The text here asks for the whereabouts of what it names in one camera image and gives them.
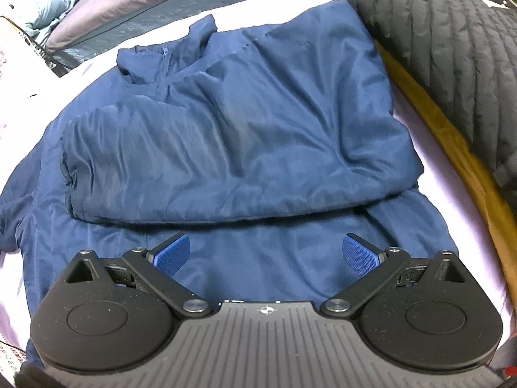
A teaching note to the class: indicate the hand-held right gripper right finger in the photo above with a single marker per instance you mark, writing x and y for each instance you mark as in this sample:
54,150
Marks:
359,256

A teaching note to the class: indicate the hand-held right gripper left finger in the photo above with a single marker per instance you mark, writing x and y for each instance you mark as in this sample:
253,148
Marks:
171,256

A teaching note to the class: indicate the navy blue padded jacket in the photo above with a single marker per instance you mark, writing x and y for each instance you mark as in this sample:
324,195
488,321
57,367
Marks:
242,149

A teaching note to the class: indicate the purple floral bedsheet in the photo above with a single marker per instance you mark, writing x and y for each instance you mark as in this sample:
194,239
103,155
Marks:
440,182

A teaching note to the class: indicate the mustard yellow cloth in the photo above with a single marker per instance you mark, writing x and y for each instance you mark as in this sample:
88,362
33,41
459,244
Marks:
464,161

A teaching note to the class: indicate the printed paper sheet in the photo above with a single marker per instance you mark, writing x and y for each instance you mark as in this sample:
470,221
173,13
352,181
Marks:
8,351

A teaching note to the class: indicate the black quilted jacket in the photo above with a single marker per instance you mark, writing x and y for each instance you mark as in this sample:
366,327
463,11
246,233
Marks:
444,48

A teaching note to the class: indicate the white appliance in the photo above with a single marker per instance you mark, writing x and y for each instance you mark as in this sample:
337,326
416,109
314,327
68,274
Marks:
12,48

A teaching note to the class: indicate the light blue duvet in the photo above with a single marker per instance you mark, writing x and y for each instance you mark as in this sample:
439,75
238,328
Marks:
52,8

